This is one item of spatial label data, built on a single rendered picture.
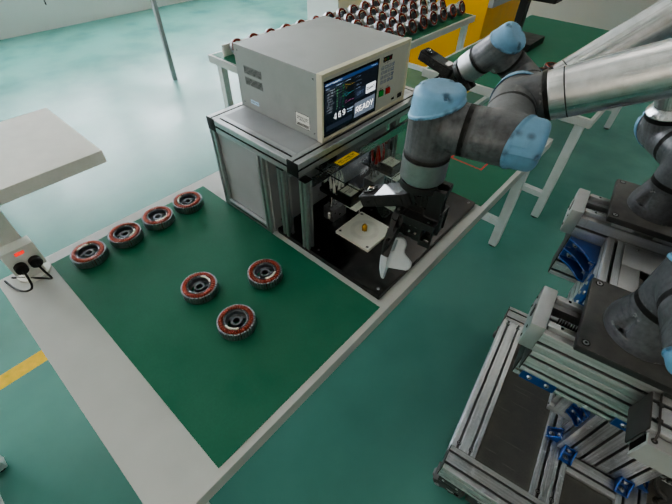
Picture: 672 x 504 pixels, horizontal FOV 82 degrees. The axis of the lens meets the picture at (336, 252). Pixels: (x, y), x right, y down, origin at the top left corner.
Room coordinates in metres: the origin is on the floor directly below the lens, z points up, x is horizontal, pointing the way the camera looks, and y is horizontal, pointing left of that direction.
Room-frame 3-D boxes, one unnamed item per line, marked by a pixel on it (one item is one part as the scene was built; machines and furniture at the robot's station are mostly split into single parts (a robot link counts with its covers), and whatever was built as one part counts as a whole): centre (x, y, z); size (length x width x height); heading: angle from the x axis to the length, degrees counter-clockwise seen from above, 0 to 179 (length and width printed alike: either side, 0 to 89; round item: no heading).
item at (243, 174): (1.15, 0.33, 0.91); 0.28 x 0.03 x 0.32; 49
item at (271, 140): (1.34, 0.06, 1.09); 0.68 x 0.44 x 0.05; 139
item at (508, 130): (0.52, -0.24, 1.45); 0.11 x 0.11 x 0.08; 65
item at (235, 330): (0.64, 0.29, 0.77); 0.11 x 0.11 x 0.04
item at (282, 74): (1.35, 0.05, 1.22); 0.44 x 0.39 x 0.20; 139
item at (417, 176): (0.55, -0.14, 1.37); 0.08 x 0.08 x 0.05
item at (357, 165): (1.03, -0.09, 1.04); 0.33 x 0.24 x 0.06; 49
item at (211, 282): (0.77, 0.43, 0.77); 0.11 x 0.11 x 0.04
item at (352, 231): (1.04, -0.10, 0.78); 0.15 x 0.15 x 0.01; 49
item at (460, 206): (1.14, -0.17, 0.76); 0.64 x 0.47 x 0.02; 139
